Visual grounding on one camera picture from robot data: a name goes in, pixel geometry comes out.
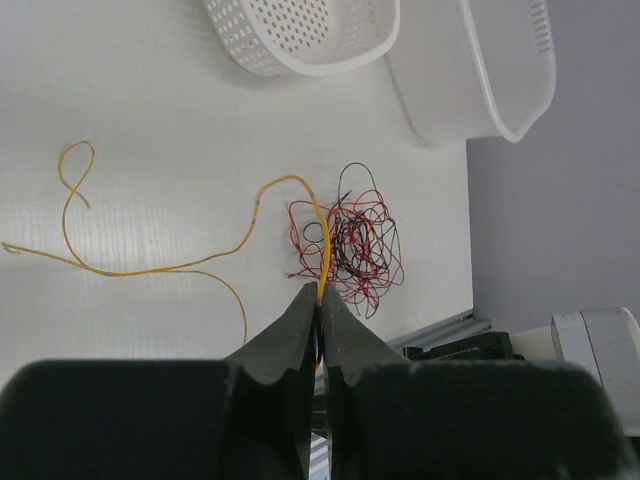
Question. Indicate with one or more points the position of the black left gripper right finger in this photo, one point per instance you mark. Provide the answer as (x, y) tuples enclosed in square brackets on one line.
[(391, 418)]

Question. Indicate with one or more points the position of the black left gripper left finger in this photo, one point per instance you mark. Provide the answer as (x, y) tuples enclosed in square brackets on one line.
[(246, 416)]

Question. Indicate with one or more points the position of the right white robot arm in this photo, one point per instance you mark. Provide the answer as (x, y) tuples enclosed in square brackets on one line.
[(603, 342)]

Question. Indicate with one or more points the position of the solid white plastic bin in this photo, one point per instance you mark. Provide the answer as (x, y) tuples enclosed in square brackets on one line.
[(474, 69)]

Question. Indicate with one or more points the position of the oval white perforated basket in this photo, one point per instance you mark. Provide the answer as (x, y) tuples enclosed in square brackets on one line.
[(311, 38)]

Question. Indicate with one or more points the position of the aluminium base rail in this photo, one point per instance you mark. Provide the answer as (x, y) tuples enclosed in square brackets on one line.
[(451, 329)]

